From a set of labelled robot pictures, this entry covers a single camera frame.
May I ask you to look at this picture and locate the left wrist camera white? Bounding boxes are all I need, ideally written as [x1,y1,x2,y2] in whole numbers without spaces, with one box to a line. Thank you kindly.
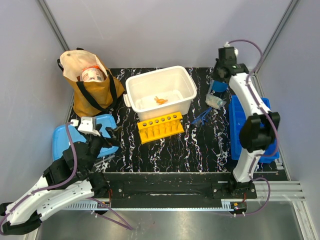
[77,116,101,137]

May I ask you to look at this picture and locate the dark blue divided tray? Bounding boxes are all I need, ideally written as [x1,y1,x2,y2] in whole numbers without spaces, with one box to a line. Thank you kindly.
[228,95,280,164]

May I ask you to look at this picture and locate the clear glass test tube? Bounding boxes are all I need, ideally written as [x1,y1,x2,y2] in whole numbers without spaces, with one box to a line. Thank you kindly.
[94,154,115,167]

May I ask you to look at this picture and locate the brown canvas tote bag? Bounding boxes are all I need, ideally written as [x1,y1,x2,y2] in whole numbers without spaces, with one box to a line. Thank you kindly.
[57,48,125,117]

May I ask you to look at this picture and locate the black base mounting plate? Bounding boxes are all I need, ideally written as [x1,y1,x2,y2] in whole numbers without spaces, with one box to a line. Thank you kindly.
[49,171,276,210]

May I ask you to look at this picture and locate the blue safety glasses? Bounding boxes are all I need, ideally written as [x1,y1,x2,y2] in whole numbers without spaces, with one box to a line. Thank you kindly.
[191,107,213,127]

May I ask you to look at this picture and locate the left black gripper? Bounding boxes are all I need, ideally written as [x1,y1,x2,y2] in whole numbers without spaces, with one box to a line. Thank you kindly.
[85,123,123,173]

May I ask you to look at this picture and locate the white orange bottle in bag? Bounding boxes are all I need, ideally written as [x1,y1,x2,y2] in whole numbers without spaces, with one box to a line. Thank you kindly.
[80,65,105,83]

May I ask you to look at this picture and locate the white plastic tub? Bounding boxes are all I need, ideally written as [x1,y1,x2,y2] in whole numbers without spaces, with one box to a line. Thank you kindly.
[123,65,197,122]

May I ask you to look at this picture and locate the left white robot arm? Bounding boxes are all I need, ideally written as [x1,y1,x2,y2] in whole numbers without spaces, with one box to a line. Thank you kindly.
[0,126,122,236]

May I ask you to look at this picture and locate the clear plastic wrapper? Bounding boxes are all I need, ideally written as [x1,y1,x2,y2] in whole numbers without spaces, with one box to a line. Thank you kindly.
[205,94,226,110]

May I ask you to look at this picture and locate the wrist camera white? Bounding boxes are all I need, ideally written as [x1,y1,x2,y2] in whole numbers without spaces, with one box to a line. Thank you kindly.
[77,116,101,137]
[223,41,239,57]

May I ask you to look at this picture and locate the yellow knotted rubber band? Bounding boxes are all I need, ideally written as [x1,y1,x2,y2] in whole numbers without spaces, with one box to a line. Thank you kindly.
[154,96,168,105]

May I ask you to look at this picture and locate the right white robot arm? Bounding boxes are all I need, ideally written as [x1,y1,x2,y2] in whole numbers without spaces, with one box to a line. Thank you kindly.
[213,46,280,198]

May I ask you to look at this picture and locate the light blue plastic lid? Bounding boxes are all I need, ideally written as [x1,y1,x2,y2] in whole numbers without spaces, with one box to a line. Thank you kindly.
[52,114,119,161]

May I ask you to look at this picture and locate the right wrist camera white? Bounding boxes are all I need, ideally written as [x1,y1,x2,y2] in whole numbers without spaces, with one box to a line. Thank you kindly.
[223,41,239,57]

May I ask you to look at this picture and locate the yellow test tube rack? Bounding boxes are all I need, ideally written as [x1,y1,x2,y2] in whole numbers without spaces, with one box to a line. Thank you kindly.
[137,112,184,144]

